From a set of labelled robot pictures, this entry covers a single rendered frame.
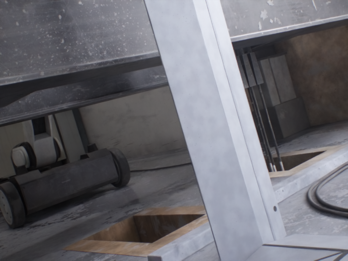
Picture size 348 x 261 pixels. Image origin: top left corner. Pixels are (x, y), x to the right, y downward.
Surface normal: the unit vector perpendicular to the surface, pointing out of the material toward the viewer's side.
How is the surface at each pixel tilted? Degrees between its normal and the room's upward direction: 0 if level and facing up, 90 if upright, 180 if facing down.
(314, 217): 0
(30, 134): 90
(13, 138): 90
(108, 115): 90
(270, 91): 90
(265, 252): 7
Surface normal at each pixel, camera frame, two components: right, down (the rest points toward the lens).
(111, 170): 0.55, -0.11
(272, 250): -0.37, -0.92
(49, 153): 0.61, 0.16
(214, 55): 0.77, -0.18
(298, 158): -0.72, 0.26
